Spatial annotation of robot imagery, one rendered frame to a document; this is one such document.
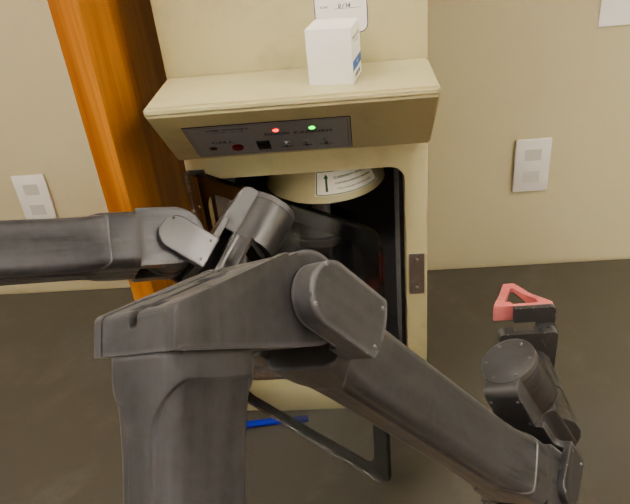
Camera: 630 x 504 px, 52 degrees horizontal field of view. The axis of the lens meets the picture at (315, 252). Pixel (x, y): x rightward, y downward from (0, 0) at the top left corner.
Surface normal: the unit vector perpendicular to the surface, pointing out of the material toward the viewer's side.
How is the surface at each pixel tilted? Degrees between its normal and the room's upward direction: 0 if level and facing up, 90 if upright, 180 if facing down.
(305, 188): 66
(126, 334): 59
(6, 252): 52
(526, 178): 90
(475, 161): 90
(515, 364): 28
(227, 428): 74
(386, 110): 135
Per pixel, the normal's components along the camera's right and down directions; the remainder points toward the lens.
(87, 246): 0.25, -0.22
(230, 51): -0.03, 0.52
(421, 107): 0.04, 0.97
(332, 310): 0.74, -0.16
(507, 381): -0.54, -0.72
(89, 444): -0.09, -0.85
